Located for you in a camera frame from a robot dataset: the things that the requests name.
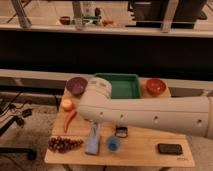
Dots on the small black square clip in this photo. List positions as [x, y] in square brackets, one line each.
[121, 132]

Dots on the red bowl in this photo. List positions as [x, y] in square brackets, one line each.
[155, 86]

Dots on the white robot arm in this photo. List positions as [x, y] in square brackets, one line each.
[187, 115]

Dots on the bunch of dark grapes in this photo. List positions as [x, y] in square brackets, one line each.
[63, 145]

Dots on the orange carrot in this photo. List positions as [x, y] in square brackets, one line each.
[68, 119]

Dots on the green plastic tray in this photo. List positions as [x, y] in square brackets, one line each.
[124, 86]

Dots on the yellow apple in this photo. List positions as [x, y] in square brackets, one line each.
[67, 105]

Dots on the purple bowl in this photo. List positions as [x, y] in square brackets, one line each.
[76, 86]

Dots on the blue sponge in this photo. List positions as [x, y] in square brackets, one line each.
[93, 140]

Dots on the small blue cup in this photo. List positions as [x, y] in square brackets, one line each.
[113, 143]

